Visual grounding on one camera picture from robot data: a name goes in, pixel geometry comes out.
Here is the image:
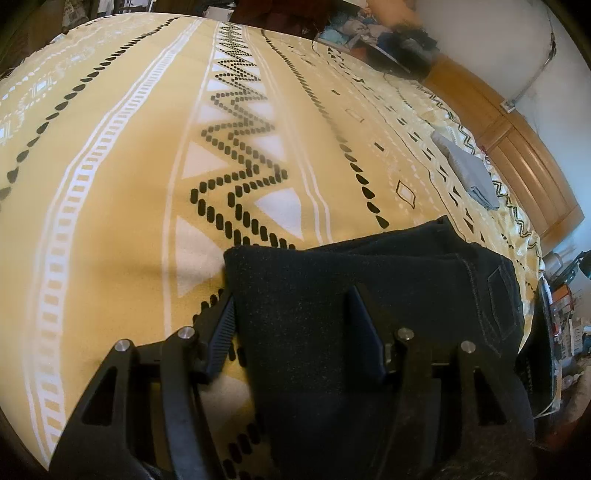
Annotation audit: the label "pile of mixed clothes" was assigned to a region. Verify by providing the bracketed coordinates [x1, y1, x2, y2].
[314, 0, 440, 78]

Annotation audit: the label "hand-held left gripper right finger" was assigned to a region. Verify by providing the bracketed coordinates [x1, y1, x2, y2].
[346, 284, 514, 480]

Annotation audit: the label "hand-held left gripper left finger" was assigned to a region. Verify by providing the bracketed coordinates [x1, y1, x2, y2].
[48, 288, 237, 480]

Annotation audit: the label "tan pillow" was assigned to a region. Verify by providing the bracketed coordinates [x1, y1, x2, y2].
[367, 0, 419, 20]

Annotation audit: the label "yellow patterned blanket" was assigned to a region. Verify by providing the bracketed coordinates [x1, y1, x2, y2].
[0, 13, 544, 480]

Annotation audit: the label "dark blue denim pants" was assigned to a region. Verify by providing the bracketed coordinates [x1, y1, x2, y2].
[223, 216, 539, 480]

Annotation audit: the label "grey folded cloth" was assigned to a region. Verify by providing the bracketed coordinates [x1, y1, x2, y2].
[431, 132, 500, 211]

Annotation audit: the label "wooden headboard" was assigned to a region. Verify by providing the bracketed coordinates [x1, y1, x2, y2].
[422, 55, 583, 253]

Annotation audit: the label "grey wall cable conduit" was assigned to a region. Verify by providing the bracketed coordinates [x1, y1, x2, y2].
[507, 27, 557, 104]

